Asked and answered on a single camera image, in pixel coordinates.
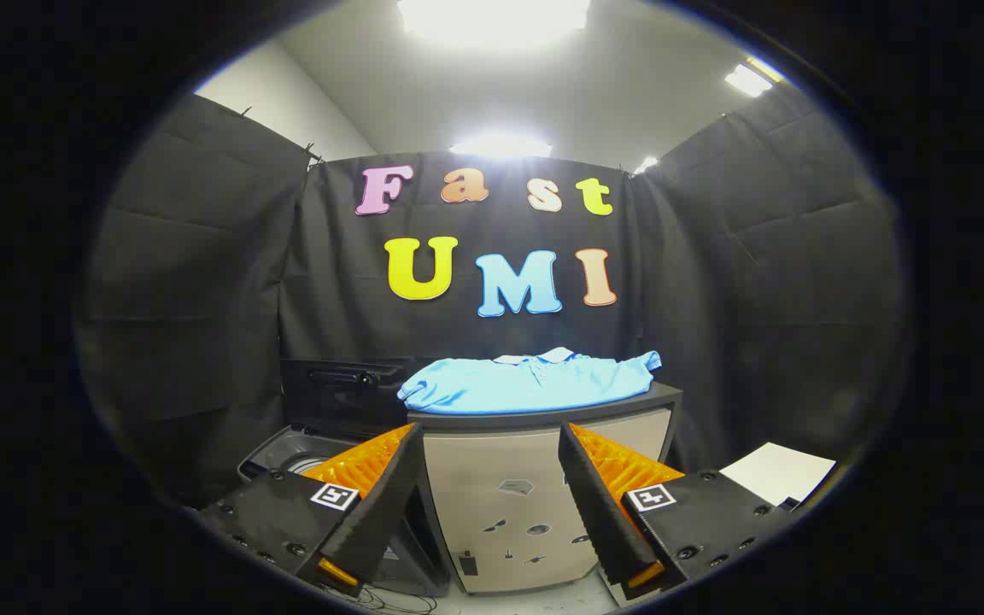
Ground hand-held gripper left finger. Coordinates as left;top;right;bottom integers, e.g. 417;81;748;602
197;421;426;597

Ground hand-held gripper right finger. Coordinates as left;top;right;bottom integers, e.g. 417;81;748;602
558;421;792;600

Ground light blue polo shirt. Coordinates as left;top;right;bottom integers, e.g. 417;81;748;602
396;347;664;417

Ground beige cabinet with grey top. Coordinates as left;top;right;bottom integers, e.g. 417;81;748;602
407;382;683;595

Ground black backdrop cloth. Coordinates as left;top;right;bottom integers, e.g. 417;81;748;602
73;85;907;513

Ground round ceiling light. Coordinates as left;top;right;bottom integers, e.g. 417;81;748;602
449;132;554;160

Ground black floor cables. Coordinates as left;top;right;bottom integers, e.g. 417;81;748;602
321;581;446;615

